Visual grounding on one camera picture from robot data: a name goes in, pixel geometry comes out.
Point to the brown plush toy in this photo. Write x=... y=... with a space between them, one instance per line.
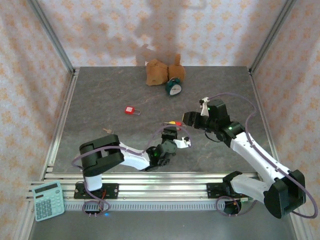
x=157 y=72

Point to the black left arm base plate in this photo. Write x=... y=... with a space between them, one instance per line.
x=111 y=191

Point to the small brass key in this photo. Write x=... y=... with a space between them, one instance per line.
x=108 y=130

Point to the light teal calculator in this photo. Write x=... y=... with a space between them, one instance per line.
x=47 y=201

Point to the aluminium side rail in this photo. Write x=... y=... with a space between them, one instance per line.
x=62 y=120
x=270 y=140

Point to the aluminium corner post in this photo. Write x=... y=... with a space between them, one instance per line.
x=273 y=32
x=50 y=32

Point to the red padlock with white label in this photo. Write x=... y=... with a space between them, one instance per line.
x=129 y=110

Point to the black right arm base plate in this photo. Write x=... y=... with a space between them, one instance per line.
x=212 y=191

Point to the teal alarm clock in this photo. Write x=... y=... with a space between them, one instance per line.
x=173 y=88

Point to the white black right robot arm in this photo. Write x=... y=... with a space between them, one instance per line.
x=255 y=155

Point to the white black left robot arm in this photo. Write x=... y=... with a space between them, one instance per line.
x=100 y=155

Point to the aluminium front rails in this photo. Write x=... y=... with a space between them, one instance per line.
x=162 y=186

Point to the black base connector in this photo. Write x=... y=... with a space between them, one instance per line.
x=91 y=212
x=231 y=207

